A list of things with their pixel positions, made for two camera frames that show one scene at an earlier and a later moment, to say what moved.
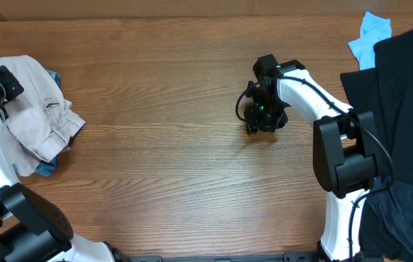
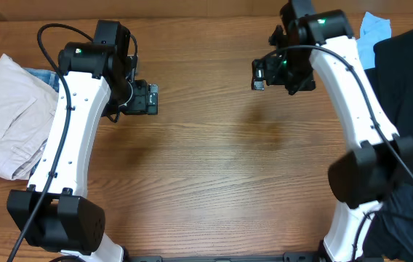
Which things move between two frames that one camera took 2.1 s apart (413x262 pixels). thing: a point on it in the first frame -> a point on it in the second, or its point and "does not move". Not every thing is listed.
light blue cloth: [373, 29] does not move
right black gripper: [254, 125] -> [307, 82]
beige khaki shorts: [40, 118] does not move
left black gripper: [13, 88] -> [145, 101]
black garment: [401, 221] does not move
